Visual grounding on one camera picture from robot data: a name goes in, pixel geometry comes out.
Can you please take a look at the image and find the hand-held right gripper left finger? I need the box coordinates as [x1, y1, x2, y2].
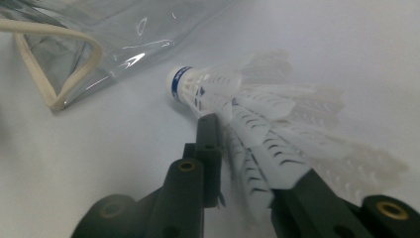
[145, 113, 223, 238]

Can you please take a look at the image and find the clear bag with beige trim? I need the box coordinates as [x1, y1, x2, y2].
[0, 0, 239, 112]

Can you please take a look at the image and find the white plastic shuttlecock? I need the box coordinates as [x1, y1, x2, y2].
[227, 128, 410, 229]
[227, 83, 346, 150]
[165, 49, 297, 121]

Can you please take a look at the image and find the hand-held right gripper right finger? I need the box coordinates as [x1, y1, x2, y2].
[270, 168, 420, 238]

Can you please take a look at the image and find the white table mat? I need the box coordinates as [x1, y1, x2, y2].
[0, 0, 420, 238]

